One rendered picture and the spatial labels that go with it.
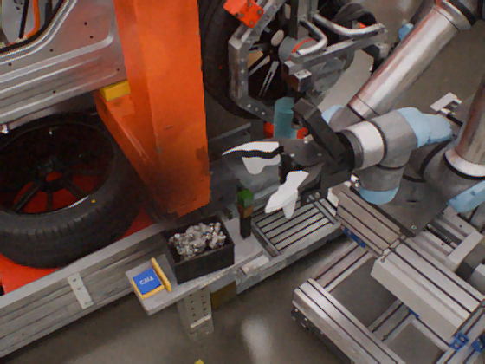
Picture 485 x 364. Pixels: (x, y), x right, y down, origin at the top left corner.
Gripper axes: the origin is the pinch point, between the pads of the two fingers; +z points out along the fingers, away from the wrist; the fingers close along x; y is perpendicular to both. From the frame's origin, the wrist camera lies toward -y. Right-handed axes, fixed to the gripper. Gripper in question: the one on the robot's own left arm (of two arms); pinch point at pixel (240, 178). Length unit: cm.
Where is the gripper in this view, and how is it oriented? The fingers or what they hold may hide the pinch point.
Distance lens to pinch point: 71.7
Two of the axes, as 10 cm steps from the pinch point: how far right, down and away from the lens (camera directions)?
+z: -9.0, 3.2, -3.0
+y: 0.6, 7.6, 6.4
